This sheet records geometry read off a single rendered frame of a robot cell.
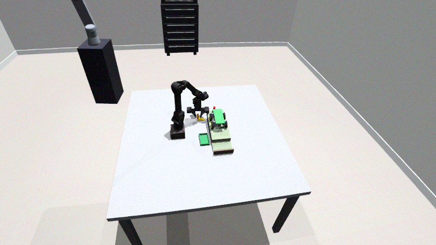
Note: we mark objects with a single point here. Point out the green tray floor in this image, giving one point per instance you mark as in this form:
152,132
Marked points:
204,139

